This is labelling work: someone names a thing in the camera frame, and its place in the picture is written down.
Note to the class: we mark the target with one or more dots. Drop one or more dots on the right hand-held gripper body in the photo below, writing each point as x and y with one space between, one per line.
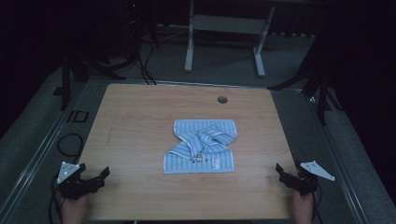
306 182

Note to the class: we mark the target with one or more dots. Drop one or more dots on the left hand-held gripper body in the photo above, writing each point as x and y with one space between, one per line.
73 183

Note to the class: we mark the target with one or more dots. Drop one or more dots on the blue striped towel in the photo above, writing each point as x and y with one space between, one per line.
193 161

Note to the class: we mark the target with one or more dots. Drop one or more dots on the person's right hand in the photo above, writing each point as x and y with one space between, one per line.
302 207

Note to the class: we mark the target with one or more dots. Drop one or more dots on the person's left hand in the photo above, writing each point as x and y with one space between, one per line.
74 210

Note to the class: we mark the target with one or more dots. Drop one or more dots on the black metal stand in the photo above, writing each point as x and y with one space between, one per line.
317 84
76 70

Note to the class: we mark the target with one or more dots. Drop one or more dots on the metal floor rail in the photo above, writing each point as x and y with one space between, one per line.
34 158
336 165

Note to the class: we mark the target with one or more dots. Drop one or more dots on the white metal desk frame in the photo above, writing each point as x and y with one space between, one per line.
229 25

